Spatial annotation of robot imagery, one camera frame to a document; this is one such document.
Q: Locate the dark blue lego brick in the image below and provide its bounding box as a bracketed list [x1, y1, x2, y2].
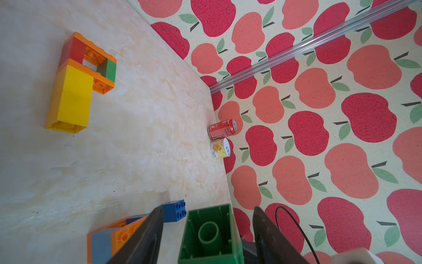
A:
[162, 200, 187, 223]

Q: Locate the red soda can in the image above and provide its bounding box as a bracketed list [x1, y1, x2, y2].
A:
[208, 119, 237, 140]

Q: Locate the yellow tin can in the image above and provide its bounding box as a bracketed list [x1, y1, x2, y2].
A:
[210, 138, 231, 159]

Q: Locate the green lego brick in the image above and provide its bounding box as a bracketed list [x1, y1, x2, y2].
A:
[178, 203, 244, 264]
[97, 59, 116, 82]

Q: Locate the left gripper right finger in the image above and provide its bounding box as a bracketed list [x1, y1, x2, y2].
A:
[253, 207, 308, 264]

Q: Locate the light blue lego brick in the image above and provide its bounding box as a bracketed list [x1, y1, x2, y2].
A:
[89, 228, 119, 264]

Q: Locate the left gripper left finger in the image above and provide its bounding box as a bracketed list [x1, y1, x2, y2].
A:
[108, 206, 164, 264]

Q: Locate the red lego brick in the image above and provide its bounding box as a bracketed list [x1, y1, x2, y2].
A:
[58, 36, 86, 67]

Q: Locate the right frame post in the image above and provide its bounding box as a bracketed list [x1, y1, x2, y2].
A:
[210, 0, 417, 94]

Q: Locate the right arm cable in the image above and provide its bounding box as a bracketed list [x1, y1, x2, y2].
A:
[274, 206, 322, 264]

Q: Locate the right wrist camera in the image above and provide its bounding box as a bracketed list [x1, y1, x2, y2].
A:
[332, 248, 384, 264]

